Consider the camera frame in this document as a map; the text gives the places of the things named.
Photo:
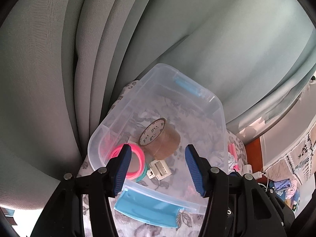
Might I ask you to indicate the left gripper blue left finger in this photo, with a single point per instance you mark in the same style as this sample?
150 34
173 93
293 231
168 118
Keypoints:
121 166

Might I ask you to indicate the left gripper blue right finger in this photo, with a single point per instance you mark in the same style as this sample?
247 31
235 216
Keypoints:
196 168

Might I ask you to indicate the pink bangle stack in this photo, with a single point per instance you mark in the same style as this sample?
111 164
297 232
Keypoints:
138 161

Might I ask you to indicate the teal bangle stack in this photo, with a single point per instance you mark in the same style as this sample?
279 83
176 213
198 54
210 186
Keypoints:
144 173

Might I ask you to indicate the white hair claw clip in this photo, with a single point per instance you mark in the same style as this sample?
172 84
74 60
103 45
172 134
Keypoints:
158 169

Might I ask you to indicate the brown packing tape roll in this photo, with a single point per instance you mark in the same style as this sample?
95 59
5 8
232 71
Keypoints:
159 139

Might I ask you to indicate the white paper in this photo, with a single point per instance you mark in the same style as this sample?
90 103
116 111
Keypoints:
232 164

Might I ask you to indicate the pink hair roller clip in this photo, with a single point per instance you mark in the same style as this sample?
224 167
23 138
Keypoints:
232 150

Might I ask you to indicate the white power strip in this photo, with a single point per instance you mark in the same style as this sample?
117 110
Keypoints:
247 169

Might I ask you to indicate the floral fleece blanket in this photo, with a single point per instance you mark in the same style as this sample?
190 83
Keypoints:
187 224

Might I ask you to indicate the smartphone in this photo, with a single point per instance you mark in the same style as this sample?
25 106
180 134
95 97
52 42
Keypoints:
280 186

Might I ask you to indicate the clear plastic storage bin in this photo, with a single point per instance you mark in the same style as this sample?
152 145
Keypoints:
162 114

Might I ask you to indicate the quilted lace bed cover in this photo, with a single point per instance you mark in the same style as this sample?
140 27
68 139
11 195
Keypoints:
287 147

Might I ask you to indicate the green curtain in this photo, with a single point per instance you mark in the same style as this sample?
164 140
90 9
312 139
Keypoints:
64 62

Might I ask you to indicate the wooden bed frame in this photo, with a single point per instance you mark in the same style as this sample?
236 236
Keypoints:
254 155

